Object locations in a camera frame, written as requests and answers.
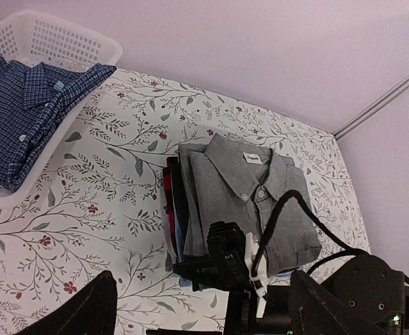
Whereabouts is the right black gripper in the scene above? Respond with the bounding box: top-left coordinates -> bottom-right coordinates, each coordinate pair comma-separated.
173,258 -> 294,334

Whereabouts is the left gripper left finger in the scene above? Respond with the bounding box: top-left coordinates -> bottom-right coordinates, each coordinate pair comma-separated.
19,270 -> 117,335

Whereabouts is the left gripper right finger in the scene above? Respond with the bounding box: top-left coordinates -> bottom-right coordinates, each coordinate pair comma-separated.
288,271 -> 375,334

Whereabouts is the grey long sleeve shirt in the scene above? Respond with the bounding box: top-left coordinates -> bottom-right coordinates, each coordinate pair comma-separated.
179,134 -> 322,276

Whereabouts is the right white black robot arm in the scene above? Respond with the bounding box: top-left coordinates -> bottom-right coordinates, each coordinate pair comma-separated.
173,190 -> 409,334

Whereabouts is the folded light blue shirt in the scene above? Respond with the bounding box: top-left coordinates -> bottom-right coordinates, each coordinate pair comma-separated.
174,223 -> 296,292

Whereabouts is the floral patterned tablecloth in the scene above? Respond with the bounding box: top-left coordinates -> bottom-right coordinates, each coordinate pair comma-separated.
0,69 -> 369,334

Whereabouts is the folded red plaid shirt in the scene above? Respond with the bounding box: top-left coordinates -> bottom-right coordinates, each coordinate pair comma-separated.
163,156 -> 179,262

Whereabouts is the folded black striped shirt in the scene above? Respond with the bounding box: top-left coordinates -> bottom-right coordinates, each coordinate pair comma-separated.
171,157 -> 189,262

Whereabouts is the blue checked shirt in basket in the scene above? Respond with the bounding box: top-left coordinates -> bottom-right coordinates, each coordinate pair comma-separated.
0,57 -> 116,192

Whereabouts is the white plastic laundry basket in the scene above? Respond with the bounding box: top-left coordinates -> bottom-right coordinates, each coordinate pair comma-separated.
0,10 -> 124,210

